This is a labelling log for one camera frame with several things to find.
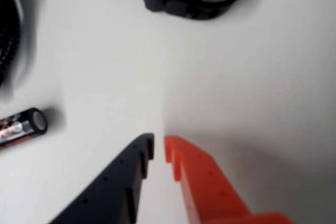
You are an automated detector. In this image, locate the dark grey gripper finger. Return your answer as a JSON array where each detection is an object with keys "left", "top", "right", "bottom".
[{"left": 48, "top": 133, "right": 155, "bottom": 224}]

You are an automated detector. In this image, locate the black AA battery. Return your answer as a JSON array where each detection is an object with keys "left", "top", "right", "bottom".
[{"left": 0, "top": 107, "right": 48, "bottom": 152}]

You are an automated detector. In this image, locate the black coiled USB cable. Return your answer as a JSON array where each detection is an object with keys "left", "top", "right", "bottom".
[{"left": 0, "top": 0, "right": 26, "bottom": 87}]

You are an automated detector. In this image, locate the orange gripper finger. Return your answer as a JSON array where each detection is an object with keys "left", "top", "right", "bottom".
[{"left": 163, "top": 134, "right": 297, "bottom": 224}]

